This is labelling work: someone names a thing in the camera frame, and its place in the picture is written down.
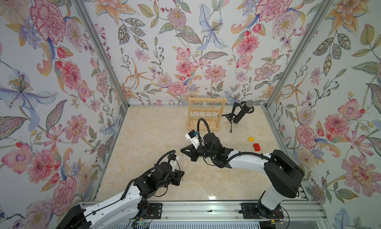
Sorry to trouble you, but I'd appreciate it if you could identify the wooden jewelry display stand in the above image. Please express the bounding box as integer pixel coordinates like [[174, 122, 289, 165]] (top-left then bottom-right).
[[186, 98, 226, 131]]

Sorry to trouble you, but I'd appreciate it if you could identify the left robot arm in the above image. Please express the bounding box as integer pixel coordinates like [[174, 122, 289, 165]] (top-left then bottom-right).
[[57, 161, 185, 229]]

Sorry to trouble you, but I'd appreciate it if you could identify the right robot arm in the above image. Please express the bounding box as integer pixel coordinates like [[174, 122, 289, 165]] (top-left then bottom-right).
[[181, 131, 304, 219]]

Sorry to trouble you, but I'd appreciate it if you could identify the red toy brick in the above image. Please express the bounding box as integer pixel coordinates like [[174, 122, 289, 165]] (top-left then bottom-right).
[[253, 143, 261, 152]]

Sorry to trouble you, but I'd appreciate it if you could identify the black microphone on tripod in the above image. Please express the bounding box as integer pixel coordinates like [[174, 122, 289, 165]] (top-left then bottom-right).
[[223, 100, 255, 133]]

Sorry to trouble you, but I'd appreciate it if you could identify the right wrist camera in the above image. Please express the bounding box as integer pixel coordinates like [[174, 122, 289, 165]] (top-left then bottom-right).
[[185, 130, 200, 150]]

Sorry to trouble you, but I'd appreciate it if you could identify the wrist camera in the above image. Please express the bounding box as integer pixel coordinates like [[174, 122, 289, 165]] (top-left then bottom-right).
[[168, 154, 179, 172], [185, 130, 200, 150]]

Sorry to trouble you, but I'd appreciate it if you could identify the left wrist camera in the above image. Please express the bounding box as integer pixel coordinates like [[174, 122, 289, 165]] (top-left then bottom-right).
[[168, 154, 179, 172]]

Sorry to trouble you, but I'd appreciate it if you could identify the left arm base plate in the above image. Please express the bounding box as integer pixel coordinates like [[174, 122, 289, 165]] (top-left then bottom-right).
[[133, 201, 163, 220]]

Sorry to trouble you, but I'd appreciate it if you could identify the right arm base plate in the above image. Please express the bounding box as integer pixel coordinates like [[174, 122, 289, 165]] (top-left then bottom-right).
[[239, 203, 284, 220]]

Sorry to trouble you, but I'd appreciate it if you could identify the aluminium mounting rail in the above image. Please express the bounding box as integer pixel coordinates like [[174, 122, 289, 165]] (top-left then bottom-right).
[[72, 200, 328, 223]]

